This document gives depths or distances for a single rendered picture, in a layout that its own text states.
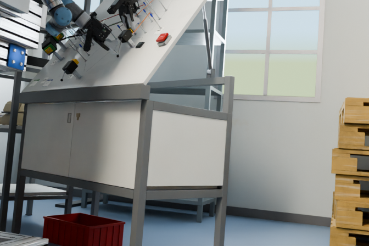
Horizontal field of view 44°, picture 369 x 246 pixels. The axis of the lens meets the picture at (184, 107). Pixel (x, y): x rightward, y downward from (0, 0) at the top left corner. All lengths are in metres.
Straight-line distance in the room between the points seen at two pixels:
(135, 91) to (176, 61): 2.69
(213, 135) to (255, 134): 2.08
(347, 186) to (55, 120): 1.90
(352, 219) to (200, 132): 1.32
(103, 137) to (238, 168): 2.37
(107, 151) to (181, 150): 0.35
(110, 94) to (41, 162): 0.77
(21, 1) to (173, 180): 1.06
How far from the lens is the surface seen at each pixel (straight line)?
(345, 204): 3.17
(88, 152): 2.36
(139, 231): 2.06
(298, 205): 4.38
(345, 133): 3.19
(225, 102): 2.44
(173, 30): 2.26
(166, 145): 2.11
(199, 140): 2.27
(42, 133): 2.78
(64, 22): 2.13
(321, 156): 4.35
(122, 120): 2.15
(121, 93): 2.11
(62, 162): 2.57
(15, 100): 3.05
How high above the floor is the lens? 0.60
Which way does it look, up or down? 5 degrees up
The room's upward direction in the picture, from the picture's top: 4 degrees clockwise
